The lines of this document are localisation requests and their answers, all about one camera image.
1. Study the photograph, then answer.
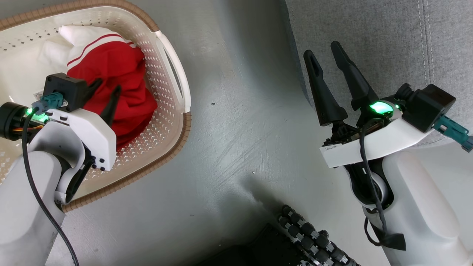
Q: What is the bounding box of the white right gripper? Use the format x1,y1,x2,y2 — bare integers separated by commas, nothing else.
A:
304,41,433,169

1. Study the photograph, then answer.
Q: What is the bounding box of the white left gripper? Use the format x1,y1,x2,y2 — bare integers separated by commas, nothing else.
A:
0,78,122,172

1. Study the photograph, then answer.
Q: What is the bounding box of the red garment white striped trim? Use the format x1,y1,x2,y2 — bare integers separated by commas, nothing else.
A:
37,25,159,151

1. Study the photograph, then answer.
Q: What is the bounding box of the white perforated basket brown rim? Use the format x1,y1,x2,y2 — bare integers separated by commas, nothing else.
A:
0,0,192,213

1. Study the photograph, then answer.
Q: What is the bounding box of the grey fabric sofa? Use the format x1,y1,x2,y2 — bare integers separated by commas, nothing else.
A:
285,0,473,148

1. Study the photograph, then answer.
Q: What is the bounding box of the black roller wheel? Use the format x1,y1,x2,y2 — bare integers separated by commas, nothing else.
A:
277,205,361,266

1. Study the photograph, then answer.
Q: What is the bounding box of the teal left camera connector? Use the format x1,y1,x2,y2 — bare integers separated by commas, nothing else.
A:
33,92,64,113

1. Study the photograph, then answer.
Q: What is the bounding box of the teal camera connector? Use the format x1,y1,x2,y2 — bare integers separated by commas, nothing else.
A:
33,92,64,113
432,116,473,153

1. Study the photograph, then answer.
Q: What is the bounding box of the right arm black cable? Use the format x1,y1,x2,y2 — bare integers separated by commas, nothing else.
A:
358,124,407,252

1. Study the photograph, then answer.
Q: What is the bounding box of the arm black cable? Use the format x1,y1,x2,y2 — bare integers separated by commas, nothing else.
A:
358,124,407,252
21,109,80,266

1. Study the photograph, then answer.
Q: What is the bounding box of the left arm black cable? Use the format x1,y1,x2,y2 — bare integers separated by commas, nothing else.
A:
21,109,80,266

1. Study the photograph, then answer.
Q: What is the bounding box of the teal right camera connector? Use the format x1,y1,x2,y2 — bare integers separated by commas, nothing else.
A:
432,116,473,153

